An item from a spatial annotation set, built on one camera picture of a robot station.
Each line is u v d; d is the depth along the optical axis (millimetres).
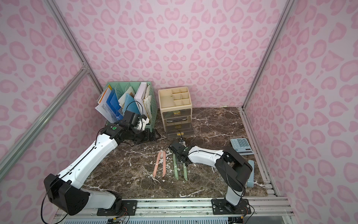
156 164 881
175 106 881
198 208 744
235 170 456
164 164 884
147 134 668
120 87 1036
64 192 379
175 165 879
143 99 902
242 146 951
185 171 841
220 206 730
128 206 735
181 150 689
